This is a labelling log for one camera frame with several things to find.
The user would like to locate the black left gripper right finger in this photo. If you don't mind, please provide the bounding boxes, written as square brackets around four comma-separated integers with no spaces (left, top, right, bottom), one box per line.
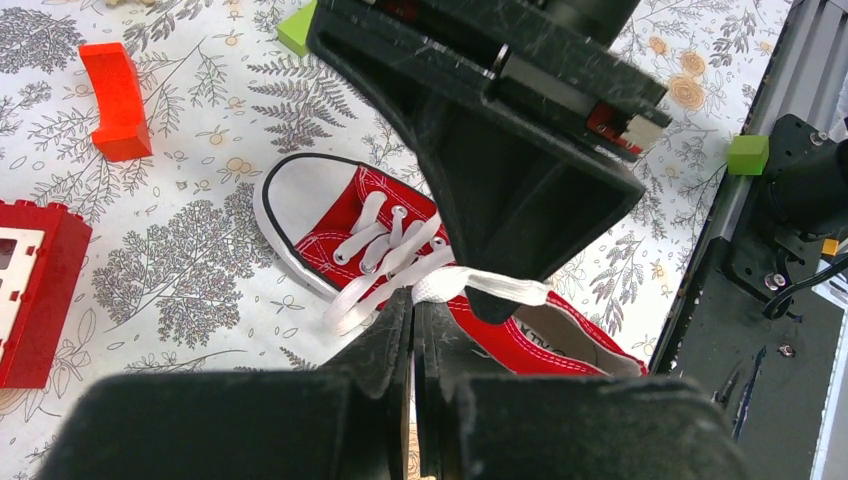
[413,303,517,479]

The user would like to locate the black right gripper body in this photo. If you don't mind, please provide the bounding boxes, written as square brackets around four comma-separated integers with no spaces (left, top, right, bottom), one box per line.
[307,1,671,161]

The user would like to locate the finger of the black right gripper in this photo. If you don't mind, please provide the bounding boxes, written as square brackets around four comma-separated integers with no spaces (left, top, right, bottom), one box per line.
[377,99,647,326]

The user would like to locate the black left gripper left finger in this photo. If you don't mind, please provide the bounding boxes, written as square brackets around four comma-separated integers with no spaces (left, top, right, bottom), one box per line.
[322,288,413,479]

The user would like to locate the red canvas sneaker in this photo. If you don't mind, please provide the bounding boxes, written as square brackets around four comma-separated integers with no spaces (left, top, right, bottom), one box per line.
[254,153,647,377]

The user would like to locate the floral patterned table mat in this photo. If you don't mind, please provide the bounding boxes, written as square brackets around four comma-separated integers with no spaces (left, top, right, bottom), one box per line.
[1,1,790,479]

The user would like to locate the green rectangular block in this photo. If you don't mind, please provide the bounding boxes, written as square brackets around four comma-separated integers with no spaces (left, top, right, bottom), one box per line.
[276,0,317,57]

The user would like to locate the orange red curved block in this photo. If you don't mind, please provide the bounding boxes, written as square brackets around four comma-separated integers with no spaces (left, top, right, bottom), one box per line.
[79,42,153,162]

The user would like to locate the red white window brick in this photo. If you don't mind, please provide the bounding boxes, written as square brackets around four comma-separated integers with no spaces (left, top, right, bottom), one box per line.
[1,199,92,389]

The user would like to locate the green cube on rail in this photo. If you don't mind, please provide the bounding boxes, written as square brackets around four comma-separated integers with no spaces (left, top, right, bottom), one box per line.
[726,135,770,176]

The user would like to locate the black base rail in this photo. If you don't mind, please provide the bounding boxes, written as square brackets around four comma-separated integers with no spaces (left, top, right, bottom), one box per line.
[649,238,846,480]

